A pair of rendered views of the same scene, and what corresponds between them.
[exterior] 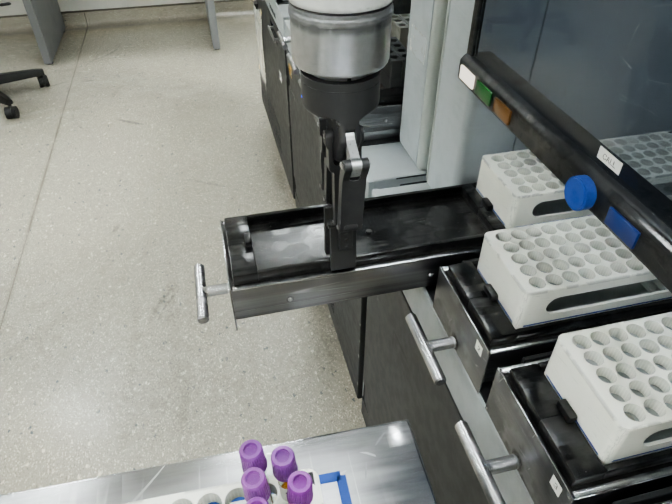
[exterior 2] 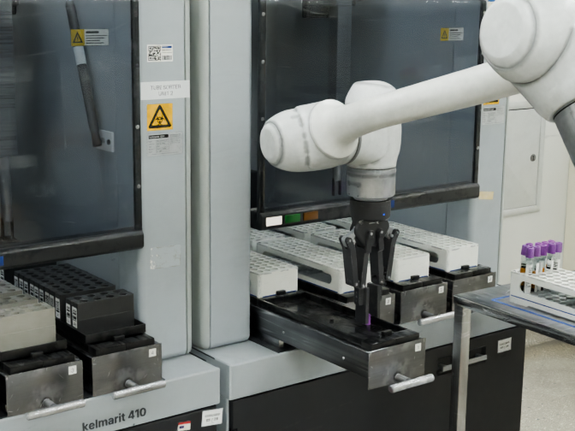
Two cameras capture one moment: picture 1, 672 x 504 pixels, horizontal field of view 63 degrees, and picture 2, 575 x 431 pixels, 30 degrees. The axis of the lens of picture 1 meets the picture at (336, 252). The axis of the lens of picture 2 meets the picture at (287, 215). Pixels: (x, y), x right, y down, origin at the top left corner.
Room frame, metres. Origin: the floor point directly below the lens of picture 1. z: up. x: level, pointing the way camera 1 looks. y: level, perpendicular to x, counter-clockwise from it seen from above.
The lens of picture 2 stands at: (1.41, 1.71, 1.42)
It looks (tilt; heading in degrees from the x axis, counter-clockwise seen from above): 12 degrees down; 246
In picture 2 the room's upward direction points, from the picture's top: 1 degrees clockwise
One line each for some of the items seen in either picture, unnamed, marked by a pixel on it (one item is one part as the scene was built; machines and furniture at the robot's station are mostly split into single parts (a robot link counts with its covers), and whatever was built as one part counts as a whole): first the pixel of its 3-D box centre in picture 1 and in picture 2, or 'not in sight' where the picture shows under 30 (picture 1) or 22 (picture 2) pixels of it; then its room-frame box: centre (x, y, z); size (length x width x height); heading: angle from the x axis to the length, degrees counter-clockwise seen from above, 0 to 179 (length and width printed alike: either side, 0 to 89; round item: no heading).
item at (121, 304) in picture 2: (386, 65); (103, 313); (0.98, -0.09, 0.85); 0.12 x 0.02 x 0.06; 14
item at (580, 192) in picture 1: (580, 192); not in sight; (0.39, -0.21, 0.98); 0.03 x 0.01 x 0.03; 14
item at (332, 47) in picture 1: (340, 34); (370, 182); (0.50, 0.00, 1.07); 0.09 x 0.09 x 0.06
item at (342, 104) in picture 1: (340, 111); (370, 221); (0.50, 0.00, 1.00); 0.08 x 0.07 x 0.09; 14
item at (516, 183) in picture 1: (593, 180); (237, 269); (0.63, -0.35, 0.83); 0.30 x 0.10 x 0.06; 104
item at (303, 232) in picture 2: not in sight; (282, 231); (0.39, -0.66, 0.83); 0.30 x 0.10 x 0.06; 104
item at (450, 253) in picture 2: not in sight; (417, 247); (0.17, -0.39, 0.83); 0.30 x 0.10 x 0.06; 104
